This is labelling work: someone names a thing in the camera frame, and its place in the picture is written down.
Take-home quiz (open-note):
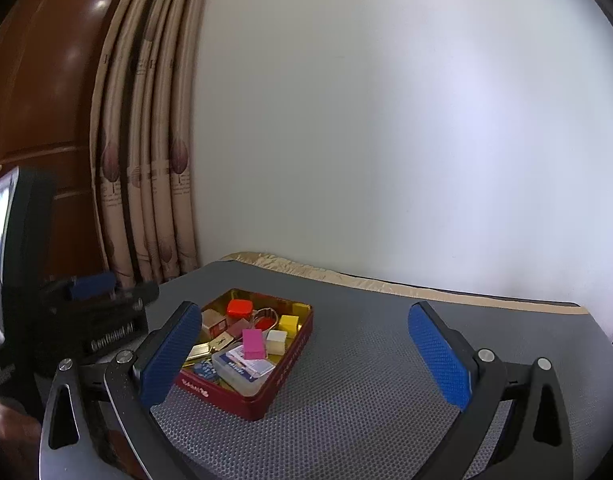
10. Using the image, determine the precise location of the gold metal lighter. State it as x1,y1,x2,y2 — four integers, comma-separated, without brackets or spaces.
185,340,223,364

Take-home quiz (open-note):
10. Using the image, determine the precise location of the person's left hand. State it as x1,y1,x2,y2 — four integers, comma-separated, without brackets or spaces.
0,400,42,480

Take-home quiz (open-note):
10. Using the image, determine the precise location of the red tin box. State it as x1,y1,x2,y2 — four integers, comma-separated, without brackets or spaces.
174,288,315,422

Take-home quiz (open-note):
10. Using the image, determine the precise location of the brown wooden door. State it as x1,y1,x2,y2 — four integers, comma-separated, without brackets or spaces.
0,0,152,291

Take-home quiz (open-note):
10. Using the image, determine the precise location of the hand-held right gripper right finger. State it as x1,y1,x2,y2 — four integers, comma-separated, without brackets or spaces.
408,301,572,480

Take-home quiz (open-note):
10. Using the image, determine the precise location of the orange square case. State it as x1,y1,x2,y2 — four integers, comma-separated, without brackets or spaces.
226,299,252,328

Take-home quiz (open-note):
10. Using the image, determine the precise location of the small white cube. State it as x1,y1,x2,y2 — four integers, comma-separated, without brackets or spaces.
265,329,288,357

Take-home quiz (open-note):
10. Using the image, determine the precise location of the clear labelled plastic box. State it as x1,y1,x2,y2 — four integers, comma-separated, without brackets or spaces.
211,345,276,399

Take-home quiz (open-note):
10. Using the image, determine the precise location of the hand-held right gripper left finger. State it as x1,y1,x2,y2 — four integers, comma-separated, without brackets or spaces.
39,301,203,480

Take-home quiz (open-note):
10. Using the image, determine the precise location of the pink rectangular box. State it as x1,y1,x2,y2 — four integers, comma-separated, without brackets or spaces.
241,328,267,361

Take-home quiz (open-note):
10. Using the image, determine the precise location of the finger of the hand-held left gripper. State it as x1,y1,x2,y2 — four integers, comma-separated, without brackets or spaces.
116,282,161,309
46,271,120,306

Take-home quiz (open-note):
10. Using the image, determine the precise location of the beige patterned curtain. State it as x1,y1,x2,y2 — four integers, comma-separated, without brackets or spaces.
89,0,217,283

